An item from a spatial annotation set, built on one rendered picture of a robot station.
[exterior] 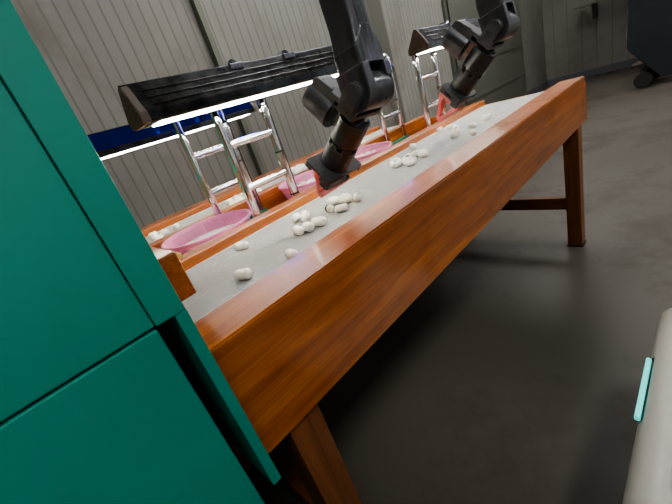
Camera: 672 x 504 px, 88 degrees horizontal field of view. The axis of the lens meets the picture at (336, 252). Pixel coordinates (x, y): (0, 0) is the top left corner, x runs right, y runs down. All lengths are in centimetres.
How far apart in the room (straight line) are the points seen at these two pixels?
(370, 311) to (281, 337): 18
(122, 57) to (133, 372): 232
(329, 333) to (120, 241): 32
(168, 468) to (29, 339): 18
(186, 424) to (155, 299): 13
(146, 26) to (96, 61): 38
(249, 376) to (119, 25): 238
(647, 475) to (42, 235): 89
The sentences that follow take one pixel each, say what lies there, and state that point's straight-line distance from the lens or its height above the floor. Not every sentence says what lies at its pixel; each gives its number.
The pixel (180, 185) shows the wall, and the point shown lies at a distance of 251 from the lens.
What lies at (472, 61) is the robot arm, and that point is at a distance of 99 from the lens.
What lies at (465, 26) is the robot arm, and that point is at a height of 104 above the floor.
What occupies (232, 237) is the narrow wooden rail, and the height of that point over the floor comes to 76.
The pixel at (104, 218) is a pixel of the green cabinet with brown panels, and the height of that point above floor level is 95.
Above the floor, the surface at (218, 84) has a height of 108.
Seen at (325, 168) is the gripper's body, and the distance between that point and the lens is 67.
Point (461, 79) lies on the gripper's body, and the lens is 101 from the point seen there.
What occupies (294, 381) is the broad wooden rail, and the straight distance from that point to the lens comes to 53.
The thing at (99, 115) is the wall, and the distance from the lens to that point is 246.
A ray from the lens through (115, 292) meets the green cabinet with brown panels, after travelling 36.
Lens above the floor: 97
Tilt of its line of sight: 22 degrees down
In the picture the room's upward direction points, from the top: 19 degrees counter-clockwise
